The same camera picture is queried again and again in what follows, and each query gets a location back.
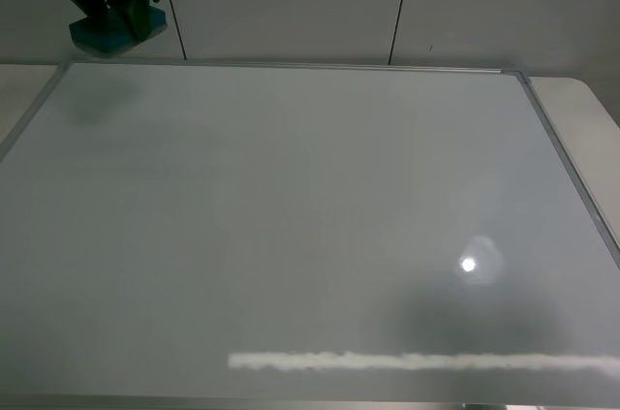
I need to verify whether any left gripper dark claw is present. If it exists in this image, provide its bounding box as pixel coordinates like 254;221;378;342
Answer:
71;0;110;27
115;0;151;38

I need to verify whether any dark blue whiteboard eraser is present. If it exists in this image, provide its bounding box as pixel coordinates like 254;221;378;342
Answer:
69;5;168;57

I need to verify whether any white whiteboard with aluminium frame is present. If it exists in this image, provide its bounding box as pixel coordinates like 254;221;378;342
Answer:
1;61;619;409

